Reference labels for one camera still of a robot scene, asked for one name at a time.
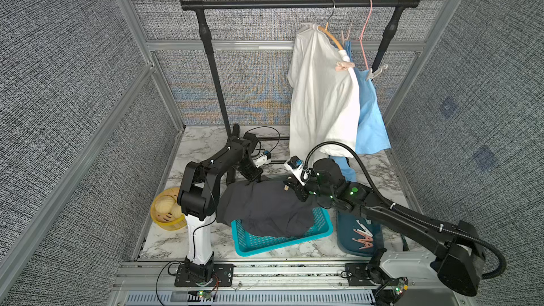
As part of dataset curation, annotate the dark grey garment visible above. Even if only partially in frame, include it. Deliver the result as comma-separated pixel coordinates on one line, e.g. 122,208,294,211
216,180,317,237

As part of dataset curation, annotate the teal plastic basket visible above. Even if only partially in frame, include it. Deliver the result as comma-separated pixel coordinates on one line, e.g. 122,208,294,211
231,208,333,257

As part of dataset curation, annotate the white t-shirt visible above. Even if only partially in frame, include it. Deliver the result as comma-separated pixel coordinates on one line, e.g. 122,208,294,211
288,23,351,160

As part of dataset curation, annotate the light blue t-shirt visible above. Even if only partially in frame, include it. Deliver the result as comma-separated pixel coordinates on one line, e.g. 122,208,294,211
331,40,392,183

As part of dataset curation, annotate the beige clothespin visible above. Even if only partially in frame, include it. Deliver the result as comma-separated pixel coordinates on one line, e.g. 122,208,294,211
366,64,389,81

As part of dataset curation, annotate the yellow wooden hanger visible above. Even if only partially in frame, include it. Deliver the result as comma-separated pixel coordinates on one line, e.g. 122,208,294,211
318,0,346,52

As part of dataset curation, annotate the pink clothes hanger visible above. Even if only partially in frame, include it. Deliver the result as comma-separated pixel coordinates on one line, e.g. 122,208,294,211
358,0,373,70

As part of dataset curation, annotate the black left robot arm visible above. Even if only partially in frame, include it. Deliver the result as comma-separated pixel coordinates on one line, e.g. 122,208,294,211
178,132,263,281

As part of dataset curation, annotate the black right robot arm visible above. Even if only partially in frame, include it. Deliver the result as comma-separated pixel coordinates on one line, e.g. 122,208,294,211
284,157,486,297

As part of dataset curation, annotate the pile of pastel clothespins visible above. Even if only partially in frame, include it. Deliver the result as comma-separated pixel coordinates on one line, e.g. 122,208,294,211
352,220,374,249

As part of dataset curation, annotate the dark teal clothespin tray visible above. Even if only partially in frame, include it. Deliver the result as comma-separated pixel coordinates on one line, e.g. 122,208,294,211
337,212,385,257

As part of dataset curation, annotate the yellow bamboo steamer basket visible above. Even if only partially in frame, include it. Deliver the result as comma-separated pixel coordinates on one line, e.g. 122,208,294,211
150,187,187,231

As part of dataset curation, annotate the black clothes rack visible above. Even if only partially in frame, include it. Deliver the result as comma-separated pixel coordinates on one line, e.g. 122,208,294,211
180,0,421,137

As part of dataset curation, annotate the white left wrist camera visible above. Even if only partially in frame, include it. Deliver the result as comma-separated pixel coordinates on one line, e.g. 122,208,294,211
253,150,272,168

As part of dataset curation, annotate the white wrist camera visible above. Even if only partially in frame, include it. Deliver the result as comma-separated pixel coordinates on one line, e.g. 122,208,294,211
253,150,272,168
284,156,309,186

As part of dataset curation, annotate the black camera cable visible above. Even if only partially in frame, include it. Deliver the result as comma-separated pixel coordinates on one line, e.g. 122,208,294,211
245,125,282,156

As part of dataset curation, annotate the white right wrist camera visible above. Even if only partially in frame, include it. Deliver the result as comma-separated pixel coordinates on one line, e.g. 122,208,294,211
284,156,309,186

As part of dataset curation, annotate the black corrugated cable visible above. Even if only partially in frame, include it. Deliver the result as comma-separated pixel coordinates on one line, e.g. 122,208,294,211
299,141,507,281

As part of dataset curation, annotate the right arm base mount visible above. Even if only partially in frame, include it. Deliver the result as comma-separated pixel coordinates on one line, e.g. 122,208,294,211
339,263,375,287

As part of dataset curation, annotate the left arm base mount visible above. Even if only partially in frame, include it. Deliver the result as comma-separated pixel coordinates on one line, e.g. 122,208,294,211
174,262,235,288

